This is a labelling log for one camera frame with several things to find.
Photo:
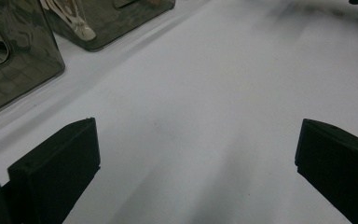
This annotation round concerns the white ceramic spoon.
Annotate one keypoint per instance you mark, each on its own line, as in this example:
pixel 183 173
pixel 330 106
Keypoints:
pixel 85 32

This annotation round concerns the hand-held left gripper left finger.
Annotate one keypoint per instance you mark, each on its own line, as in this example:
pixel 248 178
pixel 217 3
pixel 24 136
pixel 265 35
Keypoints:
pixel 59 168

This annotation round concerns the translucent grey plastic bin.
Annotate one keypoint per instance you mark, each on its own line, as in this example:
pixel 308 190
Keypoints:
pixel 121 21
pixel 28 62

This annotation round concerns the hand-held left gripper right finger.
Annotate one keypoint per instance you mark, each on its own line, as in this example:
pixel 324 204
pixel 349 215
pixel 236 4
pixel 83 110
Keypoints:
pixel 338 168

